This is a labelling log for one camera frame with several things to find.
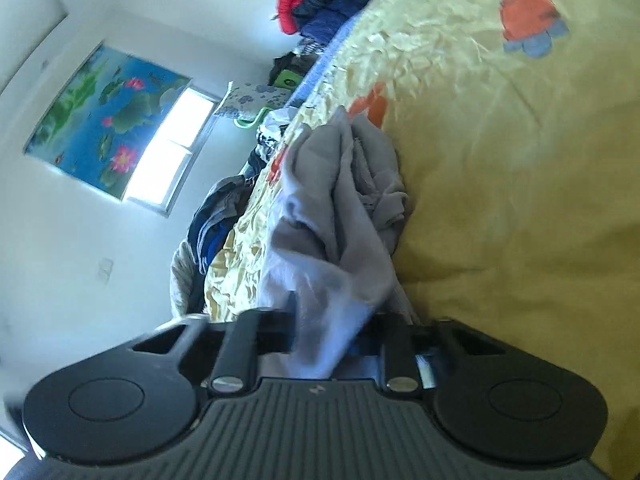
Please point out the green plastic hanger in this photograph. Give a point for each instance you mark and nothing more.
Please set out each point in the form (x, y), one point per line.
(250, 120)

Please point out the yellow printed bedsheet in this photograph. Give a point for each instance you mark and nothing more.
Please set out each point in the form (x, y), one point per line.
(500, 185)

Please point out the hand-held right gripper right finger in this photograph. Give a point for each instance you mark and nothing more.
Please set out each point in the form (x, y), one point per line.
(362, 347)

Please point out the dark blue clothes heap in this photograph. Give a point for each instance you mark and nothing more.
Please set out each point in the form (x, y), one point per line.
(220, 220)

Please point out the white wall switch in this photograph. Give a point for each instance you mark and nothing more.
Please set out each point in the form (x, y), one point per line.
(105, 270)

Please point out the navy jacket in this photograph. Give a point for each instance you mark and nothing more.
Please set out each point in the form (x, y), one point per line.
(330, 12)

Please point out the black and green bag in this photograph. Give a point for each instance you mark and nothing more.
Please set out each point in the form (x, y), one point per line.
(292, 72)

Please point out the floral pillow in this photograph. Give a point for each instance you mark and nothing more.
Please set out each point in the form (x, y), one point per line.
(247, 97)

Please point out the lotus wall poster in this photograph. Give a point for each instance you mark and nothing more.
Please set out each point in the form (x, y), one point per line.
(95, 120)

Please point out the light lavender shirt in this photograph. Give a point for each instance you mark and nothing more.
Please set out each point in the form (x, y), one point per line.
(325, 240)

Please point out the black and white patterned clothing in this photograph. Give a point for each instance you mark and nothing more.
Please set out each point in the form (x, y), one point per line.
(265, 142)

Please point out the window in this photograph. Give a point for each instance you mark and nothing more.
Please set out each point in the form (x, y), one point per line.
(172, 155)

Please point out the checkered cloth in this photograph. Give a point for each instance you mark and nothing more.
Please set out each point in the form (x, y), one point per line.
(307, 47)

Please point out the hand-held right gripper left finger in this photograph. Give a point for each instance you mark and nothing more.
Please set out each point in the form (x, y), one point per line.
(272, 332)

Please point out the blue blanket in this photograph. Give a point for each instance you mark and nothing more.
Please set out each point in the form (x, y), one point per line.
(325, 65)

